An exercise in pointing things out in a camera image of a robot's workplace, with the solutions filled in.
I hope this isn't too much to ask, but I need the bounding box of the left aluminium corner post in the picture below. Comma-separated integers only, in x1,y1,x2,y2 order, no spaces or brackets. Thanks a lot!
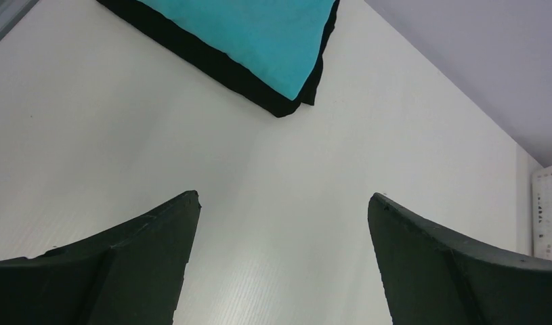
0,0,38,41

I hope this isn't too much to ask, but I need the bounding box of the white plastic laundry basket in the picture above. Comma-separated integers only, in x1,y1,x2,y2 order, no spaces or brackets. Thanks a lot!
532,166,552,260

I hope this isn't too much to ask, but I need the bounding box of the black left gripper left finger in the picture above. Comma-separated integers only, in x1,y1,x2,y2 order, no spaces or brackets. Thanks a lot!
0,190,201,324

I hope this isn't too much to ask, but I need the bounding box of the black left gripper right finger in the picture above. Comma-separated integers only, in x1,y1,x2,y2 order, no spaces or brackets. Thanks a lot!
368,193,552,324

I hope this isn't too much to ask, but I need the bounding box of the folded turquoise t shirt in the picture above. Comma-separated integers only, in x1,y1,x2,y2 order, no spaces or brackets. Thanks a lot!
145,0,333,100

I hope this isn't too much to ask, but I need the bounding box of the folded black t shirt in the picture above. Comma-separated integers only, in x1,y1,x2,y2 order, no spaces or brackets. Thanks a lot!
103,1,339,117

